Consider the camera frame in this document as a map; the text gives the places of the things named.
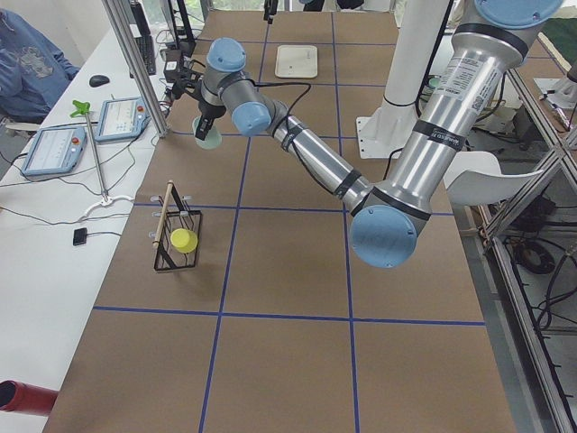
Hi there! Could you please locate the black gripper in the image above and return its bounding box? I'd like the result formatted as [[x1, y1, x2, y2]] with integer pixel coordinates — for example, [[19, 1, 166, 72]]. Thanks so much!
[[170, 59, 226, 140], [263, 0, 278, 23]]

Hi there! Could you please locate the light green cup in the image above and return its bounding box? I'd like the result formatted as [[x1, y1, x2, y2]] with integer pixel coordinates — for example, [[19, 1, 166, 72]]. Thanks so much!
[[195, 126, 222, 150]]

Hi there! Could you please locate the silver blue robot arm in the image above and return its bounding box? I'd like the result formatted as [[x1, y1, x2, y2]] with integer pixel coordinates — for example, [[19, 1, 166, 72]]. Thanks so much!
[[193, 1, 561, 268]]

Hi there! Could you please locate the cream rabbit tray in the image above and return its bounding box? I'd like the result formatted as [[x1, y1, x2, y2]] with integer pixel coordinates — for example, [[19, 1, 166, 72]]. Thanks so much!
[[275, 45, 318, 78]]

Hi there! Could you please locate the yellow cup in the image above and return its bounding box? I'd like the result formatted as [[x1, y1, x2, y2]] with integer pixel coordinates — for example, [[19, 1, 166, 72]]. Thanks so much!
[[169, 228, 198, 253]]

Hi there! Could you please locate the black power adapter box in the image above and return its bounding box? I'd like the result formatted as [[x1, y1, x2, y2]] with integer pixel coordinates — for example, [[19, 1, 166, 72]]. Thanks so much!
[[162, 49, 183, 83]]

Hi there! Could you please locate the right blue teach pendant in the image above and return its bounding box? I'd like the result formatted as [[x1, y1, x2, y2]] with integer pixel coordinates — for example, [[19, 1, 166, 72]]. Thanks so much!
[[95, 97, 151, 143]]

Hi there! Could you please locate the blue teach pendant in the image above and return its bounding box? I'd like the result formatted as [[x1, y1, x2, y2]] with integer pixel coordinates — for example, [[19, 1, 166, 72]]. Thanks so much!
[[95, 97, 151, 143], [21, 125, 87, 179]]

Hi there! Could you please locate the black keyboard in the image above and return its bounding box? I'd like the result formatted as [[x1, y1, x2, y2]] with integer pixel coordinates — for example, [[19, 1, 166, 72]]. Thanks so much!
[[134, 35, 156, 76]]

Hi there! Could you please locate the black computer mouse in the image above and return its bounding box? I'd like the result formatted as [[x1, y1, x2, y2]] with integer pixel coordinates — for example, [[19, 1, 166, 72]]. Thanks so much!
[[88, 74, 110, 88]]

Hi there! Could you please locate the metal stand with green clip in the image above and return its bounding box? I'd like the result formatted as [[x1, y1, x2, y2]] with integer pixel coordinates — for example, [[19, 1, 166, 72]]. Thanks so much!
[[70, 99, 134, 220]]

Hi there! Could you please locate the left blue teach pendant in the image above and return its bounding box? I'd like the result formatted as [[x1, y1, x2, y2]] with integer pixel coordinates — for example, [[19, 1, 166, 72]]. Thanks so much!
[[21, 125, 87, 179]]

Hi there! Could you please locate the small black puck sensor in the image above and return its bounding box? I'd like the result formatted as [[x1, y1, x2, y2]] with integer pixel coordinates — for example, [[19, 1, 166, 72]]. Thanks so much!
[[72, 227, 88, 246]]

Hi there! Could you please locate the person in blue hoodie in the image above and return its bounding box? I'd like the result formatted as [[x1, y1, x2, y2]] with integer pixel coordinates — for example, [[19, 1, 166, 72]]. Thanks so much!
[[1, 9, 79, 124]]

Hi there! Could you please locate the white plastic chair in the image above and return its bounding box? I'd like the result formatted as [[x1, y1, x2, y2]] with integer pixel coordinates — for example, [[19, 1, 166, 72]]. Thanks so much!
[[443, 151, 544, 206]]

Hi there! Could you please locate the red cylinder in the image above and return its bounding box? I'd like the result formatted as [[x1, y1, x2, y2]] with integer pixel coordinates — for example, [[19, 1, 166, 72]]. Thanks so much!
[[1, 380, 59, 417]]

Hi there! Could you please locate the wooden rack handle rod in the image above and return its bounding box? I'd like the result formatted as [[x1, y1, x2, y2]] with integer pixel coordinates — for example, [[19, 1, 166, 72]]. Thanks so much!
[[152, 180, 174, 249]]

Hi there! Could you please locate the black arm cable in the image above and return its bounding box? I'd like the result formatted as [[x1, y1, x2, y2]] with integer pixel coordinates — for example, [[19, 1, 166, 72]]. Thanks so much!
[[252, 80, 348, 199]]

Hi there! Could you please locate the black wire cup rack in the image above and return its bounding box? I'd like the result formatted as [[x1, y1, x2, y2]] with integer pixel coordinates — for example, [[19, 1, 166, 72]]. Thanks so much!
[[152, 180, 203, 272]]

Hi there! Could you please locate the aluminium frame post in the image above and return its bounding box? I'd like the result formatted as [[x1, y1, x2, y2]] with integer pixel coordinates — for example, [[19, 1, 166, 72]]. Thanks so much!
[[102, 0, 169, 138]]

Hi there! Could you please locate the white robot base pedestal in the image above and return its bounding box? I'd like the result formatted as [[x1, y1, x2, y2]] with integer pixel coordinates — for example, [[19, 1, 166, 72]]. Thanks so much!
[[356, 0, 453, 159]]

